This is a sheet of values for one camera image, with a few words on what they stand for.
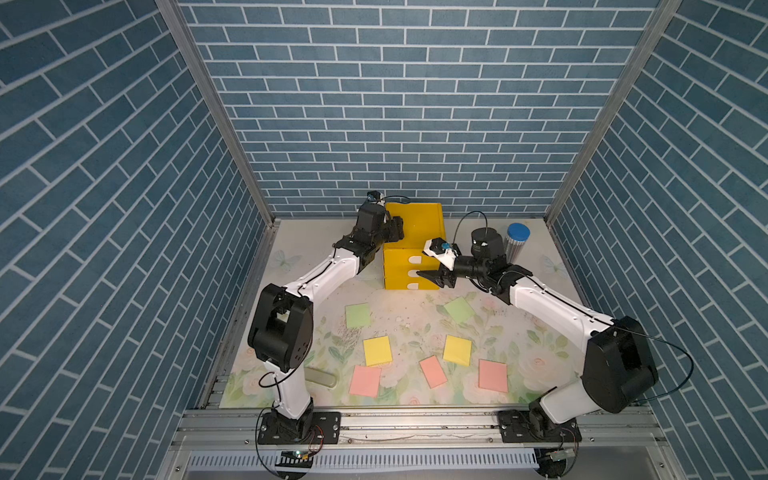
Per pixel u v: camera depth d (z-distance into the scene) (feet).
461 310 3.15
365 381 2.67
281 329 1.58
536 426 2.15
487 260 2.12
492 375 2.72
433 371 2.72
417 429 2.47
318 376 2.66
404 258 2.77
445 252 2.23
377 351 2.85
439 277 2.35
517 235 2.99
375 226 2.27
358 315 3.10
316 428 2.38
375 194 2.58
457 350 2.86
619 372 1.42
